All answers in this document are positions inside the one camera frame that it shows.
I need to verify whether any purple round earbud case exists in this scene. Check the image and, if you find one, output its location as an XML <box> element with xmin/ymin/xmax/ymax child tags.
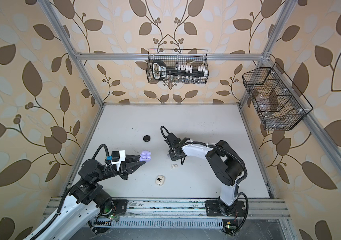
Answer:
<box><xmin>139</xmin><ymin>151</ymin><xmax>151</xmax><ymax>162</ymax></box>

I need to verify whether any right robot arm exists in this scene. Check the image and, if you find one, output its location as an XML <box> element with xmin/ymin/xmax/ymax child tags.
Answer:
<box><xmin>160</xmin><ymin>126</ymin><xmax>248</xmax><ymax>216</ymax></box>

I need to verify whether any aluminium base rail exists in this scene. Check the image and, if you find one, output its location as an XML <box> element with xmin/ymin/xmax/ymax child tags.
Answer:
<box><xmin>112</xmin><ymin>198</ymin><xmax>291</xmax><ymax>220</ymax></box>

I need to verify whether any wall wire basket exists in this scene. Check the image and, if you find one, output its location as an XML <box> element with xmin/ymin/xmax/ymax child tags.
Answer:
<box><xmin>242</xmin><ymin>63</ymin><xmax>313</xmax><ymax>131</ymax></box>
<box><xmin>146</xmin><ymin>48</ymin><xmax>209</xmax><ymax>85</ymax></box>

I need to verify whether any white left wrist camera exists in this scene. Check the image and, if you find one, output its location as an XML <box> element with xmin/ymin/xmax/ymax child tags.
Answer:
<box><xmin>105</xmin><ymin>150</ymin><xmax>126</xmax><ymax>171</ymax></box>

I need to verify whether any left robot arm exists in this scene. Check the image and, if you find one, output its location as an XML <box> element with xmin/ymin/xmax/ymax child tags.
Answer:
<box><xmin>26</xmin><ymin>144</ymin><xmax>151</xmax><ymax>240</ymax></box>

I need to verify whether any beige earbud case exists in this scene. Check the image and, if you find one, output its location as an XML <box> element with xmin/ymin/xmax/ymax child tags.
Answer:
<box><xmin>155</xmin><ymin>175</ymin><xmax>165</xmax><ymax>186</ymax></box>

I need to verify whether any back wall wire basket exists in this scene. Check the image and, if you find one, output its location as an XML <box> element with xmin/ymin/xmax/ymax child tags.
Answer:
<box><xmin>146</xmin><ymin>48</ymin><xmax>209</xmax><ymax>85</ymax></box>

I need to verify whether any right wall wire basket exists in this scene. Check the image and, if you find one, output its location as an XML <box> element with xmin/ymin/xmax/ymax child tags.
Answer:
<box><xmin>242</xmin><ymin>63</ymin><xmax>313</xmax><ymax>131</ymax></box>

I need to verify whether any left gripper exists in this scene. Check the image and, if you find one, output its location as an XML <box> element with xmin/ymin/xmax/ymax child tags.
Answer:
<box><xmin>93</xmin><ymin>153</ymin><xmax>144</xmax><ymax>185</ymax></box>

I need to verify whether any black round earbud case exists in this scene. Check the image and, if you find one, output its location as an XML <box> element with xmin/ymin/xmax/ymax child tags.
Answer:
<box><xmin>143</xmin><ymin>135</ymin><xmax>151</xmax><ymax>143</ymax></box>

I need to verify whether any black tool in basket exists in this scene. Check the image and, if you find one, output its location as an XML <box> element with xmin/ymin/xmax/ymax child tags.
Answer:
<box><xmin>149</xmin><ymin>60</ymin><xmax>209</xmax><ymax>80</ymax></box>

